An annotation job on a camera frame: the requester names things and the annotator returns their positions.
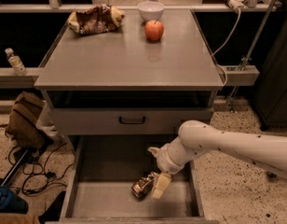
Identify brown chip bag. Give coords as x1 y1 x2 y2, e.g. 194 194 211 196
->
67 4 125 35

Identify black drawer handle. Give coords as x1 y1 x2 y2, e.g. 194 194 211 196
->
118 116 146 125

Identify white bowl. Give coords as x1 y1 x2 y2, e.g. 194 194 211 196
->
137 1 165 21

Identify white power cable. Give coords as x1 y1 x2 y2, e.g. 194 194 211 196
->
211 7 242 87

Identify orange soda can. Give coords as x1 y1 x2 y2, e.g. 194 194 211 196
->
131 172 158 199

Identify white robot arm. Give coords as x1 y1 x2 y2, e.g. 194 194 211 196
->
148 120 287 199

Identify open grey middle drawer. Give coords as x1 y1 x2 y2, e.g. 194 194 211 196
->
59 134 220 224

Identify black floor cables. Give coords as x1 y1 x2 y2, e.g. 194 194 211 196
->
7 142 75 196

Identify brown backpack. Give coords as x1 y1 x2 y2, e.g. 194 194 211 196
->
6 91 52 149

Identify metal tripod pole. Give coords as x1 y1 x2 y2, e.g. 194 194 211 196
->
225 0 277 112

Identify grey drawer cabinet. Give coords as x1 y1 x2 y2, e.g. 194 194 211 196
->
34 8 226 224

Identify white power adapter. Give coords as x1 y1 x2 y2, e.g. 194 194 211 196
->
219 0 248 15

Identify clear plastic water bottle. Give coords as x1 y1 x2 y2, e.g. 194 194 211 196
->
5 48 27 76

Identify red apple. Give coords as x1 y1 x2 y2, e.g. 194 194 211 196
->
144 21 164 41

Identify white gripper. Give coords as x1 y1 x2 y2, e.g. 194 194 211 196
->
148 144 185 199

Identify closed grey top drawer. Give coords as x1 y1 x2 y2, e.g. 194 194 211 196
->
49 107 213 135

